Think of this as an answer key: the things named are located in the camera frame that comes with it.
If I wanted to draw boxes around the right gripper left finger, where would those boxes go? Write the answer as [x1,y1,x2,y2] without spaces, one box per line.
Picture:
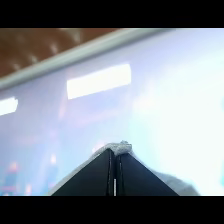
[51,147,116,197]

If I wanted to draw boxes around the grey garment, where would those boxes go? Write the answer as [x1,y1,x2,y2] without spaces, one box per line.
[46,140,201,197]

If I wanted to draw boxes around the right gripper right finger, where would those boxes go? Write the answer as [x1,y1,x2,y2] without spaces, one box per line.
[115,152,180,197]

